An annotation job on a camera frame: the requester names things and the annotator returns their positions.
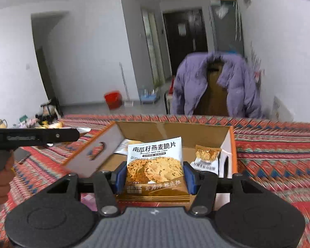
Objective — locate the dark flat device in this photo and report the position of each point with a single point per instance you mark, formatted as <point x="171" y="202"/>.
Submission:
<point x="22" y="155"/>

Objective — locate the glass sliding door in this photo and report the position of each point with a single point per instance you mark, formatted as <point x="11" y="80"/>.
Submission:
<point x="151" y="46"/>

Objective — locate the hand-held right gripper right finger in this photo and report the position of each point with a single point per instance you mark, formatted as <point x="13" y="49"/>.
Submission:
<point x="190" y="179"/>

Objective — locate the pink snack packet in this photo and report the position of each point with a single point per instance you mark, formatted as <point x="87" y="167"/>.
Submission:
<point x="87" y="202"/>

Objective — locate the white flat packet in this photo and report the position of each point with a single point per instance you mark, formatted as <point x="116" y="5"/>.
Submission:
<point x="83" y="129"/>

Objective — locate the red bag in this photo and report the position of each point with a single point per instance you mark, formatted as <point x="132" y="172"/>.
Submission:
<point x="171" y="86"/>

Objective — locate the pile of household clutter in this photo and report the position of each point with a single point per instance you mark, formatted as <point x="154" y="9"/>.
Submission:
<point x="46" y="113"/>

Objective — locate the white snack packet orange edge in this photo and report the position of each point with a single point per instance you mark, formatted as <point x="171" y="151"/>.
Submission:
<point x="124" y="147"/>

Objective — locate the person's left hand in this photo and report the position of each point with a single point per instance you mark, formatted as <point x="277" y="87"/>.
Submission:
<point x="0" y="186"/>

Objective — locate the yellow bottle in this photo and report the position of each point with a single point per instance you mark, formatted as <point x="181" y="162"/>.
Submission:
<point x="1" y="123"/>

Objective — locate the purple puffer jacket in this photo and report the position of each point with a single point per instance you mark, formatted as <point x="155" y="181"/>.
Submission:
<point x="188" y="87"/>

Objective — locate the cardboard box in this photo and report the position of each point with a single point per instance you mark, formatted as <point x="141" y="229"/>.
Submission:
<point x="149" y="131"/>

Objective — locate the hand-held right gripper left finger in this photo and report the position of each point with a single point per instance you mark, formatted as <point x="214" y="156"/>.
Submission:
<point x="121" y="178"/>

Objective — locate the dark entrance door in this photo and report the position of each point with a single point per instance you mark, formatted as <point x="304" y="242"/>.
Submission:
<point x="196" y="38"/>

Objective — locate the wooden chair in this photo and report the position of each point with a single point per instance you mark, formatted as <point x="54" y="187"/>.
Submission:
<point x="211" y="95"/>

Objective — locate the clear plastic bag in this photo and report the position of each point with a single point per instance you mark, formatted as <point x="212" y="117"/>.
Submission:
<point x="223" y="9"/>

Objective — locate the blue pet bowl stand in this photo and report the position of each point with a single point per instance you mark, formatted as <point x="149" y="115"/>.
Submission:
<point x="149" y="98"/>

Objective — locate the paper sheet on door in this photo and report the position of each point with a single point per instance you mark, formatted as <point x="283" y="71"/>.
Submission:
<point x="182" y="29"/>

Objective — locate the white orange cracker packet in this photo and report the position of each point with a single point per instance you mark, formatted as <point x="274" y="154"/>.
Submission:
<point x="155" y="165"/>

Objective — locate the grey refrigerator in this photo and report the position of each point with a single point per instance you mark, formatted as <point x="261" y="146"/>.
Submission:
<point x="230" y="36"/>

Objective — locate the red bucket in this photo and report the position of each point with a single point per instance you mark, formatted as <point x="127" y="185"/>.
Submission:
<point x="113" y="100"/>

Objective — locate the small orange white snack packet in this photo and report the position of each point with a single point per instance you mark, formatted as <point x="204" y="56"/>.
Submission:
<point x="206" y="157"/>

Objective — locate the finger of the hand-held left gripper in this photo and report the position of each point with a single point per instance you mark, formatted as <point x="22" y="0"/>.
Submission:
<point x="62" y="135"/>

